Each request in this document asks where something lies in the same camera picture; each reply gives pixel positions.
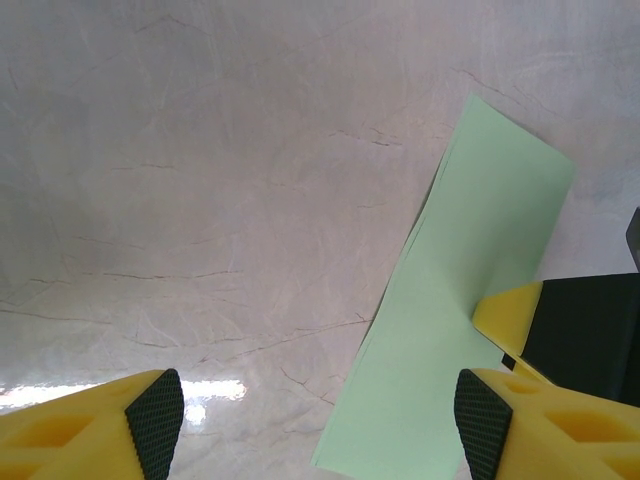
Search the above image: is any light green paper sheet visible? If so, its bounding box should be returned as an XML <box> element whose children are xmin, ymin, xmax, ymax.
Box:
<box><xmin>309</xmin><ymin>93</ymin><xmax>575</xmax><ymax>480</ymax></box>

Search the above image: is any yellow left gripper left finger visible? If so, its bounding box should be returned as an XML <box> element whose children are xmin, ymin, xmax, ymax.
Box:
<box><xmin>0</xmin><ymin>368</ymin><xmax>185</xmax><ymax>480</ymax></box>

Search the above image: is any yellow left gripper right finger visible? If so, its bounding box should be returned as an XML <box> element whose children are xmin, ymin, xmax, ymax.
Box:
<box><xmin>453</xmin><ymin>368</ymin><xmax>640</xmax><ymax>480</ymax></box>

